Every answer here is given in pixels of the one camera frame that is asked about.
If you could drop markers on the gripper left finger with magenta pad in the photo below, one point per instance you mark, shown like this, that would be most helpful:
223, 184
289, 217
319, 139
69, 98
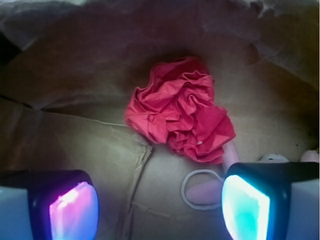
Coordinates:
48, 205

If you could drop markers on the crumpled red paper ball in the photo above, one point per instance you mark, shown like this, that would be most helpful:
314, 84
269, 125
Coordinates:
177, 108

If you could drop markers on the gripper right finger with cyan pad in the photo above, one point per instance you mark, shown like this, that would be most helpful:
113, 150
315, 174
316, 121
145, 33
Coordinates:
272, 201

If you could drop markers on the brown paper bag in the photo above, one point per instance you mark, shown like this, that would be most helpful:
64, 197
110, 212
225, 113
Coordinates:
63, 97

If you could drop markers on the pink plush bunny toy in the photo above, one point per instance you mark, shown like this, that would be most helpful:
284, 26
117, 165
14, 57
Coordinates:
207, 195

